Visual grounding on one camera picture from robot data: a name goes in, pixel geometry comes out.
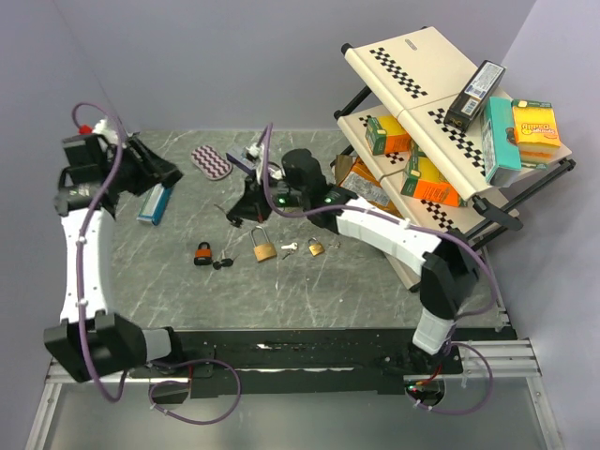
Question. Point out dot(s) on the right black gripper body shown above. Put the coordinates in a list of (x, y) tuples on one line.
[(287, 198)]

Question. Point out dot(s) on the lower orange green box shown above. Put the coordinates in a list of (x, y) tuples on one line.
[(423, 181)]

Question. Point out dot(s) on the small brass padlock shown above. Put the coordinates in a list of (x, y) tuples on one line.
[(315, 247)]

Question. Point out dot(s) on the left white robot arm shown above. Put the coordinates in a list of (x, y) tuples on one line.
[(89, 262)]

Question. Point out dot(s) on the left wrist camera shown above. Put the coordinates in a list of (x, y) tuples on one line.
[(107, 134)]

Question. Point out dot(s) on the upper orange green box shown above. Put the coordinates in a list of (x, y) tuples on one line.
[(385, 135)]

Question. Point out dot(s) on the orange black padlock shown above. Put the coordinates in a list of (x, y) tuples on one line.
[(203, 255)]

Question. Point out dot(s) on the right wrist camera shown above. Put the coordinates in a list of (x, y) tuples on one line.
[(254, 154)]

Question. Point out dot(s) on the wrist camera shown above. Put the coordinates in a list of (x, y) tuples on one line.
[(254, 154), (107, 134)]

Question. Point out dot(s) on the black rectangular box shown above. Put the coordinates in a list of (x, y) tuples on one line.
[(473, 97)]

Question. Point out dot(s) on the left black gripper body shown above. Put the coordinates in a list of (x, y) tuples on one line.
[(131, 174)]

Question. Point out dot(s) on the orange sponge pack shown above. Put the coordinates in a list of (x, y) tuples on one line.
[(536, 131)]

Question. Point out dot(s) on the beige checkered shelf rack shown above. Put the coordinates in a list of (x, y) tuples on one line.
[(415, 77)]

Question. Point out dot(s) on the long shackle brass padlock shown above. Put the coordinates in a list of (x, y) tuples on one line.
[(265, 250)]

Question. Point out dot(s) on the orange green box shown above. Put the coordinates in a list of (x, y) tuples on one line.
[(423, 181), (385, 135)]

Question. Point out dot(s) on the teal box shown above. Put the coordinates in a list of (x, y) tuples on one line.
[(502, 159)]

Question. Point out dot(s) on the pink striped oval sponge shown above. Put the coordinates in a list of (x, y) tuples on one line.
[(211, 163)]

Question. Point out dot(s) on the silver key pair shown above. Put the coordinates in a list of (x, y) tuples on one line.
[(289, 249)]

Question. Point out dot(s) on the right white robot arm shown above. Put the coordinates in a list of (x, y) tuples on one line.
[(445, 263)]

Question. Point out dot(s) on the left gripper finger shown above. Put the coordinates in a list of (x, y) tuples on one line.
[(148, 160), (166, 179)]

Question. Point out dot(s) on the purple toothpaste box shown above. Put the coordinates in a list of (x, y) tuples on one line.
[(242, 159)]

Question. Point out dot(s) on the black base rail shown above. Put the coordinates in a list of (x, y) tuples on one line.
[(207, 364)]

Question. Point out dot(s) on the blue rectangular box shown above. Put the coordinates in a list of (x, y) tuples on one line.
[(154, 205)]

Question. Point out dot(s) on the black padlock with keys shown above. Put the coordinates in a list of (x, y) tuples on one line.
[(232, 219)]

